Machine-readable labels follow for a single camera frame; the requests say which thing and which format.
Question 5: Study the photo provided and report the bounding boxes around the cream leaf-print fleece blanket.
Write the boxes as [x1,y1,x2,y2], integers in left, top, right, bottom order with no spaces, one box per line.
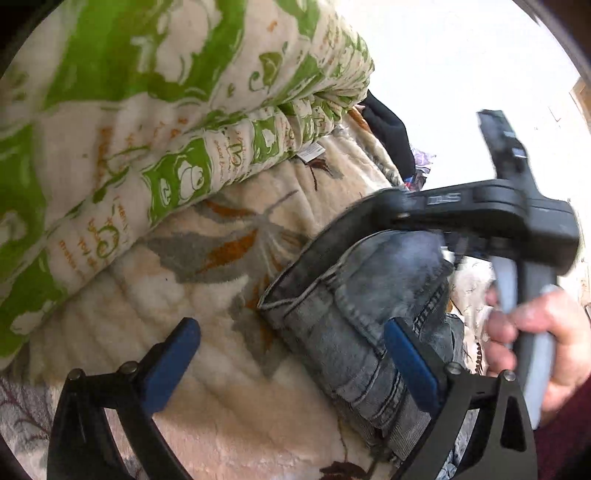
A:
[0,108,490,480]

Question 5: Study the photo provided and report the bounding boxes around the green and cream patterned quilt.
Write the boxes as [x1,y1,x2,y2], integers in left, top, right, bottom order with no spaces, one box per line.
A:
[0,0,376,372]

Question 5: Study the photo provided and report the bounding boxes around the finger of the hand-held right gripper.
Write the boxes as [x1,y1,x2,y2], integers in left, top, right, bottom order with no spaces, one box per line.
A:
[293,182,478,278]

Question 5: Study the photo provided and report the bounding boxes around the black cloth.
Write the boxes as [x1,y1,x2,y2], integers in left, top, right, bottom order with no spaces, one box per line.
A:
[358,89,416,175]

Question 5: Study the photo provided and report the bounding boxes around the white floral pillow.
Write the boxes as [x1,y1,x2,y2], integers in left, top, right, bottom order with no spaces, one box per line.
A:
[450,256,498,377]

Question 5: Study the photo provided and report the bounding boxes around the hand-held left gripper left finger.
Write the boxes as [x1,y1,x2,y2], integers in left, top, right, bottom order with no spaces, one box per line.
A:
[46,318,201,480]

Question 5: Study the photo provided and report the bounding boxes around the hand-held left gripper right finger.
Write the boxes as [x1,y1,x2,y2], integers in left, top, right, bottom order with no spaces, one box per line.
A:
[384,318,539,480]

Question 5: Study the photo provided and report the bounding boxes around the grey-blue denim pants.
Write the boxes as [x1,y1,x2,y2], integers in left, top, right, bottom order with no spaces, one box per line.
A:
[257,228,481,480]

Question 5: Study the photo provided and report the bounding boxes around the person's right forearm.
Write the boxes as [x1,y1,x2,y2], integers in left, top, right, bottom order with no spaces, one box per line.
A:
[531,392,591,480]

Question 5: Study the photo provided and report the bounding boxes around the colourful cloth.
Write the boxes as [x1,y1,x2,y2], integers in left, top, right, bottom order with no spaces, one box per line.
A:
[405,147,437,191]

